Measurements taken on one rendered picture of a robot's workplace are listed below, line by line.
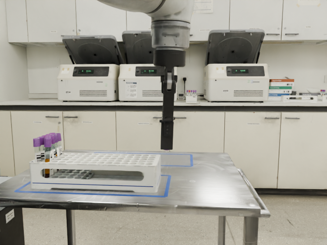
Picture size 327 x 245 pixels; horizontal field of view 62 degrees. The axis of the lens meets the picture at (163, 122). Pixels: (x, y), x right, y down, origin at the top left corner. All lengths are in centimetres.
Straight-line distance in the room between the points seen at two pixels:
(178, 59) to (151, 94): 197
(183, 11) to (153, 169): 35
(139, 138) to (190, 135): 48
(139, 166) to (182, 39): 30
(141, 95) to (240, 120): 95
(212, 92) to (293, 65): 119
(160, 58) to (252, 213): 38
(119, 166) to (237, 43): 244
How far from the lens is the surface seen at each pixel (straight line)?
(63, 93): 279
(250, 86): 265
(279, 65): 340
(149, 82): 258
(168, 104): 62
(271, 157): 279
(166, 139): 67
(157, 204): 58
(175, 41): 62
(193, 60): 321
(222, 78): 260
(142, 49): 295
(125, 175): 73
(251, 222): 60
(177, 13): 63
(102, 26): 301
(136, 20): 295
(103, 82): 265
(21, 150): 305
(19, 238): 117
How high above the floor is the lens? 106
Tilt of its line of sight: 8 degrees down
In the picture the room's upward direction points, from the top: straight up
